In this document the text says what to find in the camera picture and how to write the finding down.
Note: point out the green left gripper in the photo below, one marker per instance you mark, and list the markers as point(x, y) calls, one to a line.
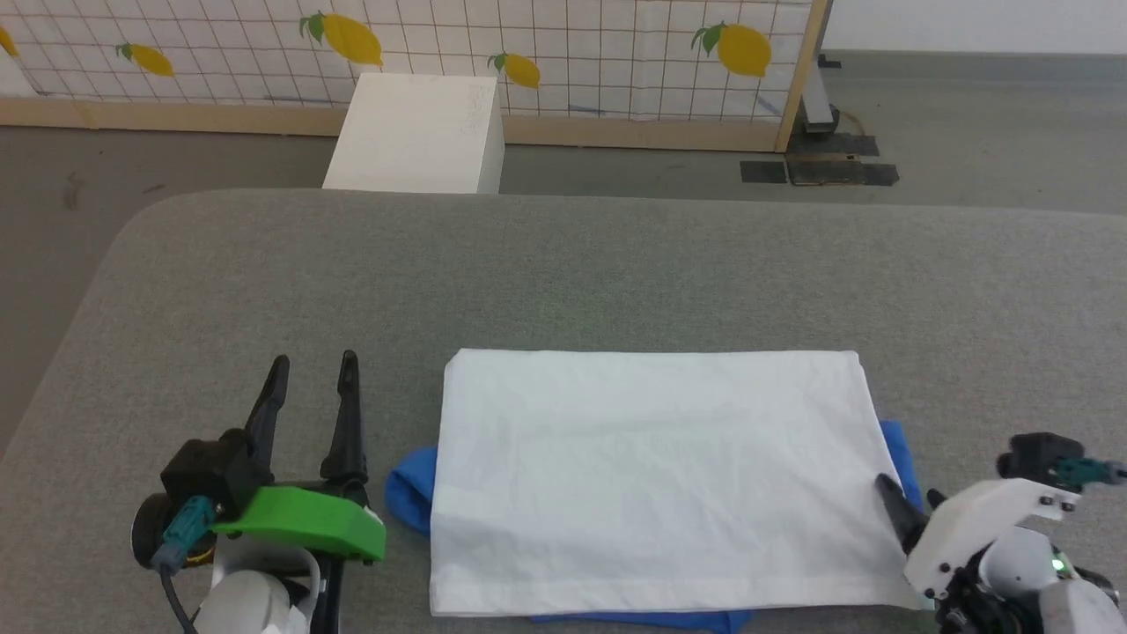
point(308, 519)

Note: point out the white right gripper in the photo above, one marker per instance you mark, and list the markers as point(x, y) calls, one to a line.
point(977, 519)

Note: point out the white and blue t-shirt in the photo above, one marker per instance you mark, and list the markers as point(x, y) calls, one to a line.
point(660, 475)

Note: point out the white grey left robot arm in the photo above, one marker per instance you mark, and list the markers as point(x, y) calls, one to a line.
point(255, 599)

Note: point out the grey fabric sofa cushion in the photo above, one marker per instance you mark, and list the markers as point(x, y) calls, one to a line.
point(572, 273)

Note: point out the white rectangular box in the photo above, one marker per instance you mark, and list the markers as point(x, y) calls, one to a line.
point(418, 132)

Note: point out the long black floor mat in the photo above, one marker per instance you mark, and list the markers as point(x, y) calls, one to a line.
point(841, 174)

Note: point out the small black floor mat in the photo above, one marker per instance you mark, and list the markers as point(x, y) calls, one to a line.
point(762, 173)

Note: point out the dark brown floor plate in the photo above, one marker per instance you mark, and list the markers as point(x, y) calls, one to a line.
point(832, 145)

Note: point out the grey metal screen foot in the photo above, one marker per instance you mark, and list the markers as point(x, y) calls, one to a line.
point(817, 110)

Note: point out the lemon-print partition panel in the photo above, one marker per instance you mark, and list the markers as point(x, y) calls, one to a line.
point(660, 134)

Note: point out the lemon print grid screen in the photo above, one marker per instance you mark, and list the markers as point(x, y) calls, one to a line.
point(599, 53)

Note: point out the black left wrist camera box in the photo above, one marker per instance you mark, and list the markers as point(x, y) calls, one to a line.
point(207, 471)

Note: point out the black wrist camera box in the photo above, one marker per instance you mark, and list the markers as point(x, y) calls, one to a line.
point(1034, 458)
point(207, 471)

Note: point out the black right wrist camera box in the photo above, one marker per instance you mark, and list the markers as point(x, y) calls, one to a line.
point(1034, 458)

